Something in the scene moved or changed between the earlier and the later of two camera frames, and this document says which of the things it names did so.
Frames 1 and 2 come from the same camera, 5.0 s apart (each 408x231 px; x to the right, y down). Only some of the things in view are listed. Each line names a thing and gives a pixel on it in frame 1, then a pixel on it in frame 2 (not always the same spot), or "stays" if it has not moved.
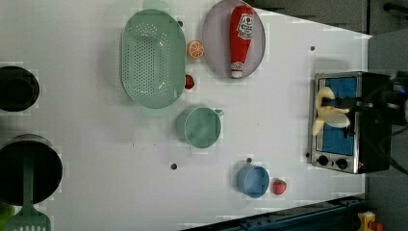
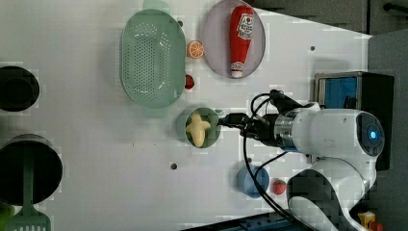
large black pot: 47,169 stays
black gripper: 393,102 -> 262,128
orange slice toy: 195,49 stays
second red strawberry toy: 279,186 stays
